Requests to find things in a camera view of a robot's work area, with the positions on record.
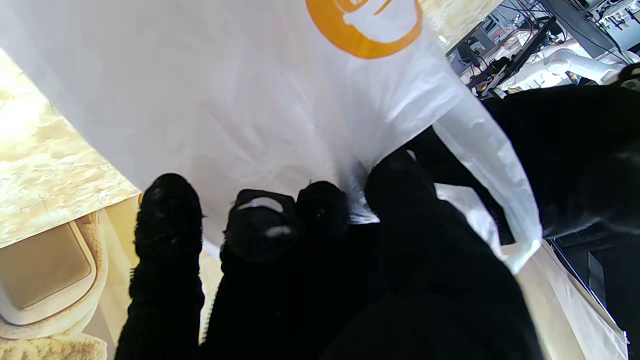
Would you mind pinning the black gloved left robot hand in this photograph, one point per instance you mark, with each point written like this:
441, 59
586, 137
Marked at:
560, 155

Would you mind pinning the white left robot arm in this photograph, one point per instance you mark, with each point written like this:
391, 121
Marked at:
565, 60

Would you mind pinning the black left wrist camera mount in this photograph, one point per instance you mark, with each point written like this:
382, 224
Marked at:
631, 75

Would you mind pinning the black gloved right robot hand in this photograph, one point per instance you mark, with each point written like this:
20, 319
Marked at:
350, 290

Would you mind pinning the white plastic bag orange print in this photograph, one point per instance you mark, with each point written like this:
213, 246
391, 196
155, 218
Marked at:
275, 100

